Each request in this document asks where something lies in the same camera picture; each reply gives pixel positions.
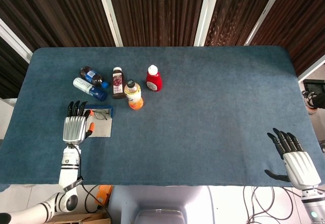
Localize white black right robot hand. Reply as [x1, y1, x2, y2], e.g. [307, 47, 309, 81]
[264, 127, 322, 190]

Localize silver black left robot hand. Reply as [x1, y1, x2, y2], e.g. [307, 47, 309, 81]
[62, 101, 95, 144]

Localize blue box with white lining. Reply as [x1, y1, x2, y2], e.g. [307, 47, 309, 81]
[82, 104, 114, 139]

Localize eyeglasses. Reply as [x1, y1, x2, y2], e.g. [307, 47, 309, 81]
[87, 109, 108, 121]

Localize white and blue bottle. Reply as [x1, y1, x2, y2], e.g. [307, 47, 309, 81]
[72, 77, 108, 102]

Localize cola bottle with blue cap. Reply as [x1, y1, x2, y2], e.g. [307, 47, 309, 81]
[79, 66, 109, 89]

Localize dark purple juice bottle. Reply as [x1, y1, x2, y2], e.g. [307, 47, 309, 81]
[111, 67, 127, 100]

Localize orange juice plastic bottle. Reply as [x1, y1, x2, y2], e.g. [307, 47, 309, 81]
[123, 79, 144, 111]

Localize orange plastic object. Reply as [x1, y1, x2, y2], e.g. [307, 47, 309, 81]
[94, 184, 113, 207]

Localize black box device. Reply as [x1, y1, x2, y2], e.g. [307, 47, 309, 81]
[303, 79, 325, 95]

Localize brown pleated screen panel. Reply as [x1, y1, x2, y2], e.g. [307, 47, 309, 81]
[0, 0, 117, 57]
[249, 0, 325, 78]
[0, 36, 29, 100]
[205, 0, 282, 47]
[106, 0, 209, 48]

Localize brown cardboard box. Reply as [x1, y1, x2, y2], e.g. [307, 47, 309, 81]
[50, 211, 112, 224]

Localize red ketchup squeeze bottle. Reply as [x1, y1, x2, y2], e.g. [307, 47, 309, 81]
[145, 64, 164, 92]

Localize grey robot torso base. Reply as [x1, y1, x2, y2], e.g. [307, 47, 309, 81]
[108, 185, 215, 224]

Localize blue table cloth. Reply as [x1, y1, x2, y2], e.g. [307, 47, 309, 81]
[0, 46, 325, 192]

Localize black cable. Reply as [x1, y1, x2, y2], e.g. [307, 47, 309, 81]
[80, 183, 113, 214]
[242, 185, 302, 224]

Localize white screen frame post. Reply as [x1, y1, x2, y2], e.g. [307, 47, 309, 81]
[296, 60, 325, 83]
[193, 0, 222, 47]
[94, 0, 124, 47]
[244, 0, 288, 46]
[0, 18, 34, 64]

